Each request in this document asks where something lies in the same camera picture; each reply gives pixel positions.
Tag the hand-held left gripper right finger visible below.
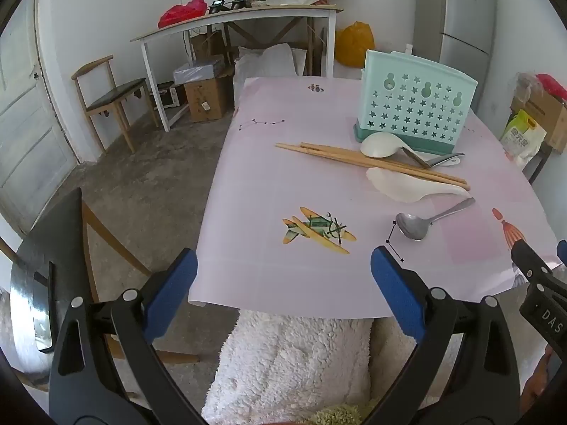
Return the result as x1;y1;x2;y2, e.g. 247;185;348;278
363;245;521;425

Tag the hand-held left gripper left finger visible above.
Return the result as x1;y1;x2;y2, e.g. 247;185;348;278
49;248;209;425

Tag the metal spoon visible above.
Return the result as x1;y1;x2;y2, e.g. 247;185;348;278
395;198;476;241

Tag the white ceramic spoon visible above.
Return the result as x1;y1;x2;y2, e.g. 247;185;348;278
366;167;471;204

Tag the round cream plate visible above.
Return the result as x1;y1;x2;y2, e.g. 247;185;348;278
360;131;466;166

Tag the teal star-holed utensil holder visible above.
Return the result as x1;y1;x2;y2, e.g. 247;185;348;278
353;50;479;153

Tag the person's right hand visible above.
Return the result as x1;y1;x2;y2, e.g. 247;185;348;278
524;354;552;412

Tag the yellow and white rice bag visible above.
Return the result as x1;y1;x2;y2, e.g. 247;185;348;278
500;110;548;169

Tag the white fluffy fleece clothing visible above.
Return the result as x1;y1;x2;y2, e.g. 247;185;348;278
204;310;417;425

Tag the black-seated wooden chair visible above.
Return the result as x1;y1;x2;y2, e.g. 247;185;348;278
0;188;200;390

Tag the open cardboard box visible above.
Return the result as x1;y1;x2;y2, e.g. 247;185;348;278
509;91;567;153

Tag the pink printed tablecloth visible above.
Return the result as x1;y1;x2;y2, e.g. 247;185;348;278
188;77;560;319

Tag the small white appliance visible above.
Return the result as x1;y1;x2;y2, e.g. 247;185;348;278
151;82;187;109

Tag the brown cardboard box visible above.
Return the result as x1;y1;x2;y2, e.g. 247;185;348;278
184;75;235;122

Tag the wooden chair with dark seat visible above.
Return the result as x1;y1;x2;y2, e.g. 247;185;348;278
72;55;160;155

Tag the white panelled door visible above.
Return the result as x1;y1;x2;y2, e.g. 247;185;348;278
0;0;80;235

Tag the grey-topped flat box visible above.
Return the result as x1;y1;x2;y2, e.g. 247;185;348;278
173;55;226;85

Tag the white woven sack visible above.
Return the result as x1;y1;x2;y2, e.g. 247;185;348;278
234;43;306;111

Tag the yellow plastic bag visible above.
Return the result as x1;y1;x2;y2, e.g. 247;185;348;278
334;21;375;65

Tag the grey refrigerator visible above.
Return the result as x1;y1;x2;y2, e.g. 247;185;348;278
439;0;497;111

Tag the red plastic bag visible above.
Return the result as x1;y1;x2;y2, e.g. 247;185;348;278
158;0;208;28

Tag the white desk with wooden top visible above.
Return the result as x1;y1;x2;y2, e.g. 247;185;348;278
130;4;344;132

